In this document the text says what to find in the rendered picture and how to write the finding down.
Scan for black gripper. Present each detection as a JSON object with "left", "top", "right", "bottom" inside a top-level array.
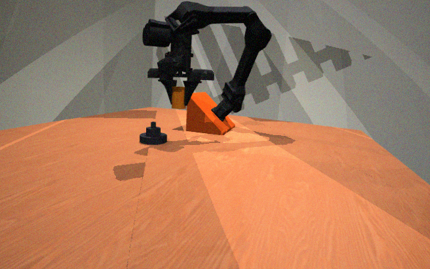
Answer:
[{"left": 147, "top": 48, "right": 214, "bottom": 106}]

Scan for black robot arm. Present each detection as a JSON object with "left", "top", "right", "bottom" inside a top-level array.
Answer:
[{"left": 142, "top": 1, "right": 272, "bottom": 121}]

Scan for dark round pedestal with shaft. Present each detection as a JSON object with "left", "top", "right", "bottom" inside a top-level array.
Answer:
[{"left": 140, "top": 121, "right": 167, "bottom": 145}]

